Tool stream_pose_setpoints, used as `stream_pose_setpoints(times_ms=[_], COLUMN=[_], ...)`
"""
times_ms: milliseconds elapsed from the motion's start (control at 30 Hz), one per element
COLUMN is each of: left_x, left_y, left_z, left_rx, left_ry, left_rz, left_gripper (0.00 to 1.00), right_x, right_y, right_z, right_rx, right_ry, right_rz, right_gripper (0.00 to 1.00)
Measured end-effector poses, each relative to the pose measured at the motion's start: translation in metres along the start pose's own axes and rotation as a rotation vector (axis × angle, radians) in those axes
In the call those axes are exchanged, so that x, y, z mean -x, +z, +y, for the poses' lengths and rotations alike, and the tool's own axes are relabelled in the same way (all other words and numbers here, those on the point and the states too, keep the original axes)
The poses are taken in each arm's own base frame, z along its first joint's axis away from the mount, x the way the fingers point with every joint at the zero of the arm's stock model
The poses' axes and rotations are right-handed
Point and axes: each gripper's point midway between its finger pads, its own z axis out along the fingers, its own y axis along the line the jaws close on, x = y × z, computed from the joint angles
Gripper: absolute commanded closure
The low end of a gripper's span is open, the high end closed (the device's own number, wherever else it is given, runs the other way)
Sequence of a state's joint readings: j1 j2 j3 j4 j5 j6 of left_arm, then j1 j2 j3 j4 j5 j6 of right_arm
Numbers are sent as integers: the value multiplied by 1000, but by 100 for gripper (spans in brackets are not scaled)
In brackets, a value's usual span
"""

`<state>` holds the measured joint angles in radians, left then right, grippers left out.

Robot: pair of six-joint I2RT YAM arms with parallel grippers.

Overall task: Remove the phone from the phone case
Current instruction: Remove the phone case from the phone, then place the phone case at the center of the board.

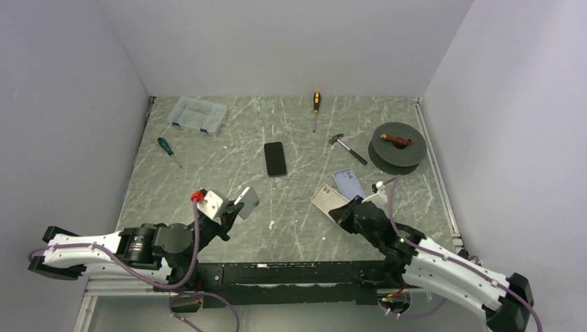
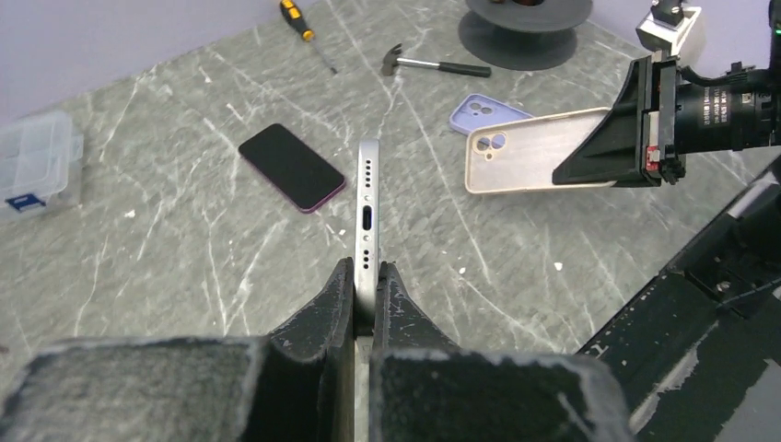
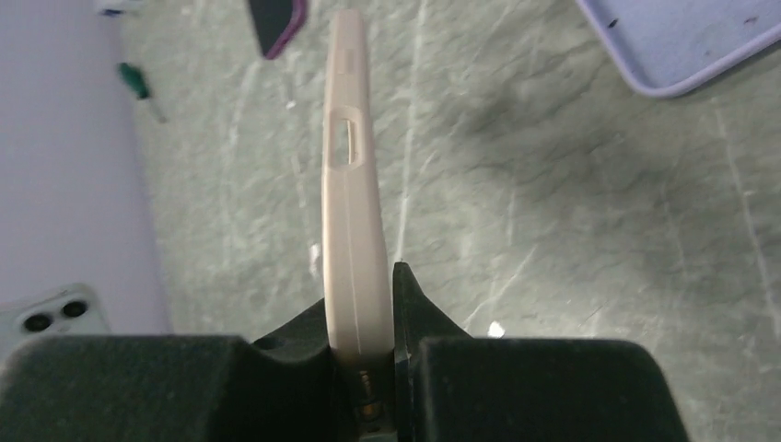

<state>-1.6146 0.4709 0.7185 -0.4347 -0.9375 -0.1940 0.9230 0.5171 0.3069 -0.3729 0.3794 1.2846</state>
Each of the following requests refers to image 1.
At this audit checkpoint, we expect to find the purple phone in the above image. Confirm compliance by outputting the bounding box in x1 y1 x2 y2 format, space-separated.
263 142 287 177

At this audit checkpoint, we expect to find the grey silver phone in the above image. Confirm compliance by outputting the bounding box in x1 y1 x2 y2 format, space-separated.
234 187 260 220

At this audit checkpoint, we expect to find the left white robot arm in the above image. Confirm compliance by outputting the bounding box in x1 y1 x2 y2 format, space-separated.
28 201 255 291

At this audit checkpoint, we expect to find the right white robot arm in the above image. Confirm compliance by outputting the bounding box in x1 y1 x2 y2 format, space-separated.
327 197 534 331

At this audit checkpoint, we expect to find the black filament spool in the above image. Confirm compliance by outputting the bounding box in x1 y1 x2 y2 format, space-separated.
368 122 427 175

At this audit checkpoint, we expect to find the brown red tool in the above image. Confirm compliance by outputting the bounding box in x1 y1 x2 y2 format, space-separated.
380 133 413 149

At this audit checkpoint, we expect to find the clear plastic screw box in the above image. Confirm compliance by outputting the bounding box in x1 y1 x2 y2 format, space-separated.
167 97 228 135

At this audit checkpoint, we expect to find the orange black screwdriver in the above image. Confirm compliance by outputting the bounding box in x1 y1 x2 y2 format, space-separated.
312 91 321 133

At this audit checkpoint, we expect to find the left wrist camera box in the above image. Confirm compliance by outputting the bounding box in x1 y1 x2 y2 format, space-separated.
190 189 229 220

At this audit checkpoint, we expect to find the black base frame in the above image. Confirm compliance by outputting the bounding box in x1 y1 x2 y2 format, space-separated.
179 260 404 308

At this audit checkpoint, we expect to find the small black handled hammer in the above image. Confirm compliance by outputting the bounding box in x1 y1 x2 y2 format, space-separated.
328 133 368 165

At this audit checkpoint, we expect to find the green handled screwdriver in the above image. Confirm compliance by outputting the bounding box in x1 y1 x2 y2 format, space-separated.
157 137 183 169

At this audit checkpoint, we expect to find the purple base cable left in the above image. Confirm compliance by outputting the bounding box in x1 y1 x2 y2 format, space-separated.
168 291 241 332

